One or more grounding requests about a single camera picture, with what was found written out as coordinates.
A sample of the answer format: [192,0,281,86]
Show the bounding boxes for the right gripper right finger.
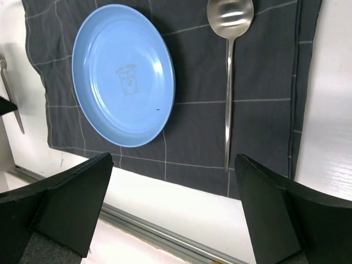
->
[234,155,351,263]

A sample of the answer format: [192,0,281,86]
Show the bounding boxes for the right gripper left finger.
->
[1,152,113,263]

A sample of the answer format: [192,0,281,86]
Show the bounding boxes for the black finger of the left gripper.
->
[0,96,18,116]

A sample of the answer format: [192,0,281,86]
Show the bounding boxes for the silver metal fork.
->
[1,54,25,134]

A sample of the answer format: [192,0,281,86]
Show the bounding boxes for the blue plastic plate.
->
[71,4,175,148]

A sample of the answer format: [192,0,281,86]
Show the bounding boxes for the dark grey checked cloth napkin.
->
[23,1,322,199]

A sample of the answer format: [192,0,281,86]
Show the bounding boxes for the silver metal spoon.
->
[206,0,254,172]

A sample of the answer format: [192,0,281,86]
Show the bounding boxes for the aluminium table frame rail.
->
[5,164,248,264]

